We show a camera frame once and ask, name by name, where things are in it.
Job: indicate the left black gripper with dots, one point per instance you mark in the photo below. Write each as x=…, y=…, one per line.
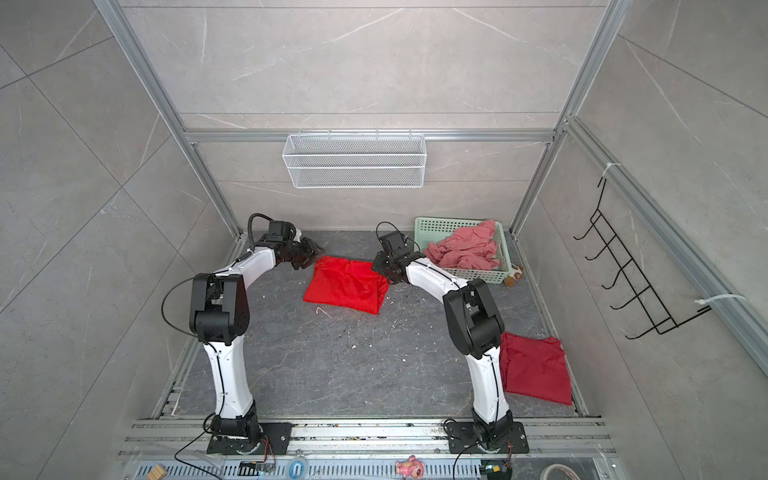
x=312, y=252

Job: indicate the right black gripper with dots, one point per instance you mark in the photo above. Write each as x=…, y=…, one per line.
x=378, y=262

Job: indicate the bright red t shirt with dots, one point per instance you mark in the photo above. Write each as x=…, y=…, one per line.
x=347, y=283

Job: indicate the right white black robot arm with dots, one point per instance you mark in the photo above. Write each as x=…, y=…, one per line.
x=474, y=325

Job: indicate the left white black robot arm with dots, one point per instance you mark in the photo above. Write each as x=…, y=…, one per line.
x=219, y=318

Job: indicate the light green plastic basket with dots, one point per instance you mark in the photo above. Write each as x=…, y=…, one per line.
x=433, y=229

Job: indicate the pink t shirt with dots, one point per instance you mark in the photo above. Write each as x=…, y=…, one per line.
x=468, y=248

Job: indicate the brown white plush toy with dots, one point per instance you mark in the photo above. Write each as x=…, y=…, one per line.
x=514, y=275

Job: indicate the dark red folded t shirt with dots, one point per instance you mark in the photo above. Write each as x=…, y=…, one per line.
x=535, y=368

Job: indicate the pink plush toy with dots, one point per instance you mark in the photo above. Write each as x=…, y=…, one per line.
x=412, y=468

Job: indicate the small wooden block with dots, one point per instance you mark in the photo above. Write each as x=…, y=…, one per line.
x=157, y=472

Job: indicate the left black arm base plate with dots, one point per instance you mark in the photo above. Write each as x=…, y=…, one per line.
x=269, y=439

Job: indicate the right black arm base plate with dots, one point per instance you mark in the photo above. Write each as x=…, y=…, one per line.
x=468, y=437

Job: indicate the aluminium mounting rail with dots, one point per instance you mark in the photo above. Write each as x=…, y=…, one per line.
x=534, y=437

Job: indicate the black wire hook rack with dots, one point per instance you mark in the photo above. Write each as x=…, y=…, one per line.
x=629, y=272

